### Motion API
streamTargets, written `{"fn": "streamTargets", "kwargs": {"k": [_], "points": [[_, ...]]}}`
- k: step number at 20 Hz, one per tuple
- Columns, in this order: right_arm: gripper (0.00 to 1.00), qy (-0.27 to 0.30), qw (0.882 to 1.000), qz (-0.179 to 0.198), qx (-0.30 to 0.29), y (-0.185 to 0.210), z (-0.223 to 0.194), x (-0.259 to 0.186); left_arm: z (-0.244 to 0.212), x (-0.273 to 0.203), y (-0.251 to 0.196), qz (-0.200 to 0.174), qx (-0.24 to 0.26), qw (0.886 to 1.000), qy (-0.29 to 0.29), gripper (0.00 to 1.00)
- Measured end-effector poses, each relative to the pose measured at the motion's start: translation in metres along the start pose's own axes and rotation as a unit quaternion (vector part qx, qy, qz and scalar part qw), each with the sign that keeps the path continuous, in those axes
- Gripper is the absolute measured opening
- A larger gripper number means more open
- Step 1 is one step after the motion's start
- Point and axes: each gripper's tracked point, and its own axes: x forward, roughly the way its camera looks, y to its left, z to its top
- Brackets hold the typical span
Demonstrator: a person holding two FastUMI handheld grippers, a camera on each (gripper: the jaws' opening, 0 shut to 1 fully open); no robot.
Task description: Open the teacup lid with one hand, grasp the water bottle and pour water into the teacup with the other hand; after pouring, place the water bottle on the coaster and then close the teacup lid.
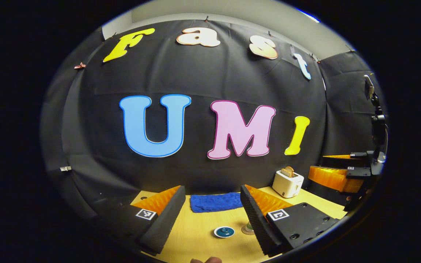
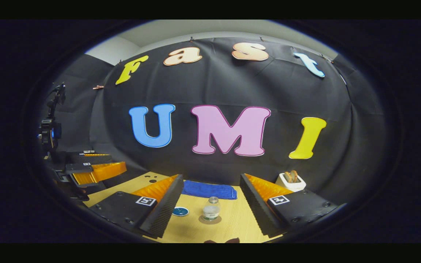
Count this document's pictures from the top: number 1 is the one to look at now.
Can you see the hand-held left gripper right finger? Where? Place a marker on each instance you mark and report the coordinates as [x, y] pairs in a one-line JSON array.
[[256, 223]]

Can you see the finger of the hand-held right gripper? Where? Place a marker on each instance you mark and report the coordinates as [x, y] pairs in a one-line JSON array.
[[334, 179], [356, 156]]

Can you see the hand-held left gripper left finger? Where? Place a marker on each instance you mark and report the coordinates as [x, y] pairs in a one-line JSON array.
[[166, 223]]

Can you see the clear plastic water bottle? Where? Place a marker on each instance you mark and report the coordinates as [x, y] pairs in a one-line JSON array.
[[249, 226]]

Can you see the round brown coaster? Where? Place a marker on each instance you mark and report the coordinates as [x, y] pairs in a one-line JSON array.
[[245, 231]]

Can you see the white teacup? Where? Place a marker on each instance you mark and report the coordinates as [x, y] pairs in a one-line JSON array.
[[215, 233]]

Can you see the blue towel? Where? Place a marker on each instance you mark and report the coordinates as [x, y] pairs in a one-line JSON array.
[[214, 202]]

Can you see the bread slice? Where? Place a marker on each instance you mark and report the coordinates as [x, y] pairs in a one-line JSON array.
[[287, 171]]

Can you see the white toaster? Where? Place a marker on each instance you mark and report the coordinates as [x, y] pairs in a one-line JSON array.
[[287, 186]]

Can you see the white cloth clip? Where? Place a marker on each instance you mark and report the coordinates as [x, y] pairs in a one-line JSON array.
[[65, 168]]

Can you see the red cloth clip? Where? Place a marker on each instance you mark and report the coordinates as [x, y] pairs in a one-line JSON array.
[[80, 66]]

